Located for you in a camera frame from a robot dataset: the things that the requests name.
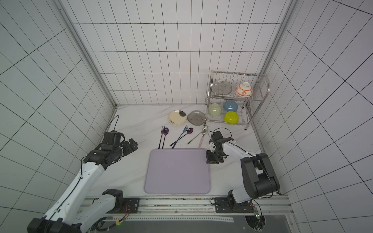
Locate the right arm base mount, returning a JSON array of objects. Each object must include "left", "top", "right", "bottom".
[{"left": 210, "top": 197, "right": 255, "bottom": 214}]

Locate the blue fork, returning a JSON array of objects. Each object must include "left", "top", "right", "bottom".
[{"left": 175, "top": 125, "right": 188, "bottom": 143}]

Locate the lilac placemat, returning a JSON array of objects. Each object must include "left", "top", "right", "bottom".
[{"left": 144, "top": 148, "right": 211, "bottom": 194}]

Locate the dark purple spoon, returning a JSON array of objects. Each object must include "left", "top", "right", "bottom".
[{"left": 172, "top": 128, "right": 194, "bottom": 149}]

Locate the lime green bowl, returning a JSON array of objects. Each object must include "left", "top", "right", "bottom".
[{"left": 223, "top": 111, "right": 240, "bottom": 124}]

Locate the aluminium mounting rail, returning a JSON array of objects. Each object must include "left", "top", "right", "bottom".
[{"left": 59, "top": 195, "right": 295, "bottom": 223}]

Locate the blue bowl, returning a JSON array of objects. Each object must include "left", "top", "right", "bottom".
[{"left": 223, "top": 100, "right": 238, "bottom": 112}]

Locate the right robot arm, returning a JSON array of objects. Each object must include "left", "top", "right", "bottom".
[{"left": 206, "top": 137, "right": 280, "bottom": 210}]

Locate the pink handled spoon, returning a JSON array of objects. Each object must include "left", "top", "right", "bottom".
[{"left": 198, "top": 125, "right": 208, "bottom": 149}]

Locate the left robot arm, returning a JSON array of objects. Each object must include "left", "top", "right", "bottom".
[{"left": 27, "top": 130, "right": 139, "bottom": 233}]

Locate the metal dish rack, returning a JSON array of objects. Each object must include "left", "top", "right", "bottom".
[{"left": 206, "top": 71, "right": 271, "bottom": 130}]

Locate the purple fork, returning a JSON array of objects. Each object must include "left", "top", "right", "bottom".
[{"left": 158, "top": 126, "right": 165, "bottom": 149}]

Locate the white orange patterned bowl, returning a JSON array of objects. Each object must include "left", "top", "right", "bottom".
[{"left": 235, "top": 82, "right": 253, "bottom": 98}]

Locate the grey plate in rack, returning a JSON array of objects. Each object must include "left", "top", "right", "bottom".
[{"left": 212, "top": 81, "right": 232, "bottom": 96}]

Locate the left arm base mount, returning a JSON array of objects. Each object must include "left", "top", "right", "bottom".
[{"left": 113, "top": 198, "right": 140, "bottom": 214}]

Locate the pale green bowl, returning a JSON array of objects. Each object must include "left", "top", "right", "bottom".
[{"left": 208, "top": 103, "right": 222, "bottom": 117}]

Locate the cream plate with dark patch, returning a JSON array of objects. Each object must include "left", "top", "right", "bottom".
[{"left": 168, "top": 110, "right": 187, "bottom": 125}]

